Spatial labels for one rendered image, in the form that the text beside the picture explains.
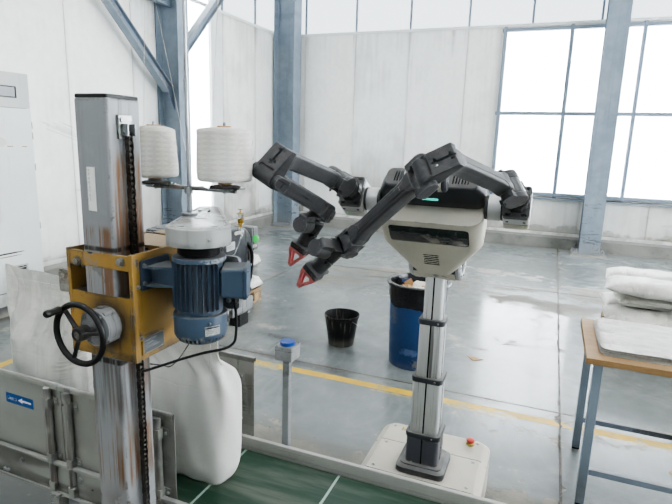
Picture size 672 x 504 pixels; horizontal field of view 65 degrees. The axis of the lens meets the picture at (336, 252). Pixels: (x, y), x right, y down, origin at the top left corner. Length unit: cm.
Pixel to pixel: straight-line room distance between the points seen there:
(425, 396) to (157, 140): 147
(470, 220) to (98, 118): 122
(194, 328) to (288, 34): 936
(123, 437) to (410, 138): 861
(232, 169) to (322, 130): 888
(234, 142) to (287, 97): 894
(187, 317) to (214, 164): 44
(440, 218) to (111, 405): 123
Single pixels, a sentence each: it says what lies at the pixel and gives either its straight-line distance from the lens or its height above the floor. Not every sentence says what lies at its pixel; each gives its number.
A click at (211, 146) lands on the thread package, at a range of 157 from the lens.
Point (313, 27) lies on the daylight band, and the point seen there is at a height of 371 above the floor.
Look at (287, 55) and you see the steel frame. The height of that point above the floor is 319.
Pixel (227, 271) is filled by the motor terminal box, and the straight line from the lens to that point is 150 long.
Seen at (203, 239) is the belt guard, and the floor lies 139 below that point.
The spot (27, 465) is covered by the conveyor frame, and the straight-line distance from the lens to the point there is 261.
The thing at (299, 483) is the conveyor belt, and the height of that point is 38.
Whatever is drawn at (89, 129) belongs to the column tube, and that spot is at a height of 167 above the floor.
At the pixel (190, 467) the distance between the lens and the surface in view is 223.
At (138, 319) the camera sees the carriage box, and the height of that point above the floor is 115.
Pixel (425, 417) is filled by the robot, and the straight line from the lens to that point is 240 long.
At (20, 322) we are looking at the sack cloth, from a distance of 262.
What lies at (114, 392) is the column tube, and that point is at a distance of 173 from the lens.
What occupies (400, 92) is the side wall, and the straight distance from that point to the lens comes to 995.
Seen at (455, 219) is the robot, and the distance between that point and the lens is 193.
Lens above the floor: 166
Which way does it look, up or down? 12 degrees down
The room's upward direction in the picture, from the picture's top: 2 degrees clockwise
